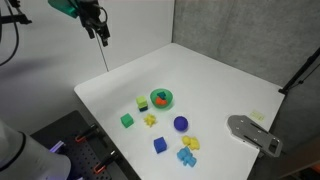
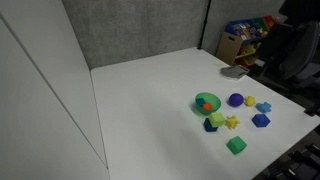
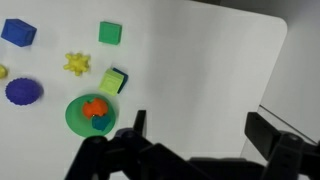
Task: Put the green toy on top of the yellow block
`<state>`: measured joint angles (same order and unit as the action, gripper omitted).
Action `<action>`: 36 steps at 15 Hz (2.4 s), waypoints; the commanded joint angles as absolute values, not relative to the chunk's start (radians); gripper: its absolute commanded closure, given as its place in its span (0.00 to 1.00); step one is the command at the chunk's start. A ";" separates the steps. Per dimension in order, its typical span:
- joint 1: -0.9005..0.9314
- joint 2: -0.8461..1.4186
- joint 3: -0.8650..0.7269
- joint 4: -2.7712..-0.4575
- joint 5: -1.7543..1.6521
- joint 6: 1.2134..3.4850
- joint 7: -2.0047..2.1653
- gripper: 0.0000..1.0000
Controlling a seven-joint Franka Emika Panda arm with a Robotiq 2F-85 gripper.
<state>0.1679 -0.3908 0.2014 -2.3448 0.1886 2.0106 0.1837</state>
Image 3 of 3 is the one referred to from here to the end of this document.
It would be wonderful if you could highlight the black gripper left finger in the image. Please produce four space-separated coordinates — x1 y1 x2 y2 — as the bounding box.
64 109 201 180

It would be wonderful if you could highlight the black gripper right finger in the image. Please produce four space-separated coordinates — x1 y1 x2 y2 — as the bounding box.
244 111 320 180

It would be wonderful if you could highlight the teal green rubber toy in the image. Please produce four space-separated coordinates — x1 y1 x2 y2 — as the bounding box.
91 115 112 132

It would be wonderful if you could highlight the orange rubber toy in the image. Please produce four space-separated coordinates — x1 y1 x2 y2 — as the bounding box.
81 97 110 120

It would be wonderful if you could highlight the yellow-green cube block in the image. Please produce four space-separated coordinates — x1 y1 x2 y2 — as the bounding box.
98 68 125 97

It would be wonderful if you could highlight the dark blue small block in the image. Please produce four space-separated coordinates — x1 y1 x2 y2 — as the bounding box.
112 67 129 95

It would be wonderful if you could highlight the yellow spiky toy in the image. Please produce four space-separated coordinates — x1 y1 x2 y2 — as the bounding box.
63 52 92 77

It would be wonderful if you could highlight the green cube block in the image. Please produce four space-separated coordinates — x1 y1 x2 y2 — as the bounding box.
98 21 123 46

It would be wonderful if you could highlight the small yellow rounded toy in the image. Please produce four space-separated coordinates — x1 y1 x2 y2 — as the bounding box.
0 64 9 80

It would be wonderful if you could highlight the blue hexagon block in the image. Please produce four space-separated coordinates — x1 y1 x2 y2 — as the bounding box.
0 18 38 48

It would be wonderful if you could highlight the green round plate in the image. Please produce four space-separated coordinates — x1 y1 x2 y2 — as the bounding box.
64 93 118 138

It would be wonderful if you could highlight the purple round ridged disc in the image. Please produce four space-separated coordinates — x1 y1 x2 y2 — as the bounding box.
5 77 44 107

